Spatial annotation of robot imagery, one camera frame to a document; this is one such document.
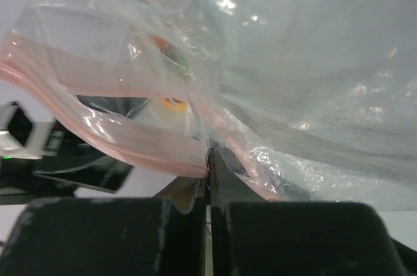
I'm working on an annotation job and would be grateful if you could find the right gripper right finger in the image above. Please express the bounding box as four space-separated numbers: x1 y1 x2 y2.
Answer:
208 149 410 275

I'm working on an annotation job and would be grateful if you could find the clear zip top bag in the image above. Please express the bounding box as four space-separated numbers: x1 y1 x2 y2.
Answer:
1 0 416 211

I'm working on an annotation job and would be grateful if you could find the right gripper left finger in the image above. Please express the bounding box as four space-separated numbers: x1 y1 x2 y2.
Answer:
1 178 206 275

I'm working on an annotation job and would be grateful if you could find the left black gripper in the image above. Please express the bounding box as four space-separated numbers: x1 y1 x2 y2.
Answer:
1 121 133 204

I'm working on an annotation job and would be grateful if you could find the orange toy pineapple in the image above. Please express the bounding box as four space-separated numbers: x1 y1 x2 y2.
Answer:
149 34 191 113

